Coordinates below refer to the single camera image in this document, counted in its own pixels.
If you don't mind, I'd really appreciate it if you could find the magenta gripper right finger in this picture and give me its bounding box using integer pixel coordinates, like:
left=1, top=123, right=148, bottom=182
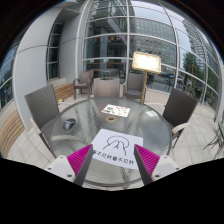
left=133, top=143, right=181, bottom=186

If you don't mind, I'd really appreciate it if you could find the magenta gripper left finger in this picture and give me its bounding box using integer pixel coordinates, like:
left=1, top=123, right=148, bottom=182
left=47, top=143, right=95, bottom=187

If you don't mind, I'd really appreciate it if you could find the white paper with mouse outline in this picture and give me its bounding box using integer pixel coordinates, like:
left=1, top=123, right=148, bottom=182
left=91, top=129, right=143, bottom=170

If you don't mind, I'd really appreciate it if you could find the round glass table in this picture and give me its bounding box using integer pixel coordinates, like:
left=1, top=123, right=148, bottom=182
left=51, top=98, right=171, bottom=189

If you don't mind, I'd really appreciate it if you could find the small round ashtray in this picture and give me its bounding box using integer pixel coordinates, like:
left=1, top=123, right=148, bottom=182
left=106, top=116, right=116, bottom=122

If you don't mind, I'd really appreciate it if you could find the colourful menu card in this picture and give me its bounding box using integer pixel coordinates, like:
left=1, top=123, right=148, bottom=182
left=102, top=104, right=130, bottom=117

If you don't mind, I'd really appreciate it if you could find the grey wicker chair right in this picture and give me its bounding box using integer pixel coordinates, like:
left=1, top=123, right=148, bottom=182
left=163, top=88, right=197, bottom=140

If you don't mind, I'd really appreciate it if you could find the grey wicker chair left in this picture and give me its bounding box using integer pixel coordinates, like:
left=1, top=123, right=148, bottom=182
left=24, top=84, right=60, bottom=155

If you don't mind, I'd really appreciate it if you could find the far right wicker chair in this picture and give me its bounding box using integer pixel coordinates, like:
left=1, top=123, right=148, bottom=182
left=124, top=73, right=144, bottom=99

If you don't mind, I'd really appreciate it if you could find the grey wicker chair behind table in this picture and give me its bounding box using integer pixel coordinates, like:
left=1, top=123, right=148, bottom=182
left=94, top=77, right=120, bottom=98

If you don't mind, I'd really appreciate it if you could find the far left wicker chair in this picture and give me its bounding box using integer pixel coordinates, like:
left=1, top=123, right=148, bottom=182
left=73, top=70, right=94, bottom=97

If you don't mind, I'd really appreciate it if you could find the gold menu display stand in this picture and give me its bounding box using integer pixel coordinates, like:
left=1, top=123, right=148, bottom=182
left=132, top=51, right=161, bottom=101

